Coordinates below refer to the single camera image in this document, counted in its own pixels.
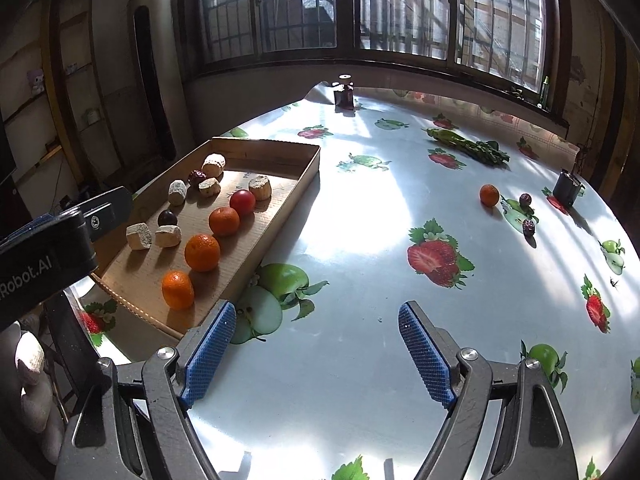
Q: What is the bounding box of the beige cake chunk small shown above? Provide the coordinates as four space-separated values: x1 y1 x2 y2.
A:
154 224 182 248

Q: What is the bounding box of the fruit print tablecloth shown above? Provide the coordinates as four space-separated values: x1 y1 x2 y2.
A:
76 86 639 479

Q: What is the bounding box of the dark clamp with round knob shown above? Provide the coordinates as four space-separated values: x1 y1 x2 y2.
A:
332 74 355 110

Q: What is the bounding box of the purple plush toy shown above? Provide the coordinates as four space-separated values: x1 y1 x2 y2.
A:
27 68 46 96

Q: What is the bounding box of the far dark grape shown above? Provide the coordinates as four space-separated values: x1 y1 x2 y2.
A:
518 193 532 207

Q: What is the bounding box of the orange tangerine three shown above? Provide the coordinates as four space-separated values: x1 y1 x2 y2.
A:
160 271 194 311

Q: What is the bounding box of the orange tangerine two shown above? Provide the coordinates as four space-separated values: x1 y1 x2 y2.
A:
183 234 221 272

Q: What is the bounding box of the small dark date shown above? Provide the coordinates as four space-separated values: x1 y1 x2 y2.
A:
522 218 536 238

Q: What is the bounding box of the wrinkled red date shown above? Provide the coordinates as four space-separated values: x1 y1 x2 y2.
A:
188 169 207 188

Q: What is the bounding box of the green leafy vegetable bundle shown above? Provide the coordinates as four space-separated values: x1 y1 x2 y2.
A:
426 128 510 167

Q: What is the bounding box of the green glass bottle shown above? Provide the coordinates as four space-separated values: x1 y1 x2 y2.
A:
537 75 549 110

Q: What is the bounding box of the orange tangerine one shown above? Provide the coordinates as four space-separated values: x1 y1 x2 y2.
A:
208 206 241 237

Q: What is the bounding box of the red cherry tomato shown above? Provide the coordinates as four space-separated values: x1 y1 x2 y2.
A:
229 190 256 217

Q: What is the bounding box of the beige cake chunk large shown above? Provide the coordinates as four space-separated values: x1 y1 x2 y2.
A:
201 153 227 178

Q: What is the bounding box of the small black plant pot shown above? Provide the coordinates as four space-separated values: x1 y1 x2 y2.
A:
552 169 584 208

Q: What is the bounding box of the far orange tangerine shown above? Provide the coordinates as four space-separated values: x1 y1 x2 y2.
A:
480 184 500 208

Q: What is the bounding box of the dark purple plum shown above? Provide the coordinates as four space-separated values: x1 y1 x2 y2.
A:
157 209 178 226

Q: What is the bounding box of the window with metal bars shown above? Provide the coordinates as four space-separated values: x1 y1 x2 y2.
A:
182 0 556 105

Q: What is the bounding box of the shallow cardboard box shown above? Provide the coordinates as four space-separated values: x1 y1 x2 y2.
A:
92 138 320 338

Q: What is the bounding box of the white tower air conditioner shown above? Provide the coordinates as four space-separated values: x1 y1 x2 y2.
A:
127 0 195 162

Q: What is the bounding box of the beige cake cube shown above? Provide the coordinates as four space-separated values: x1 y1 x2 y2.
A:
126 222 153 252

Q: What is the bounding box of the left gloved hand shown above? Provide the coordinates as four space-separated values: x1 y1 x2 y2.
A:
1 322 65 466

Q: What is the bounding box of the beige cake cylinder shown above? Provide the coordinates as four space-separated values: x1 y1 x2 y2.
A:
167 179 188 206

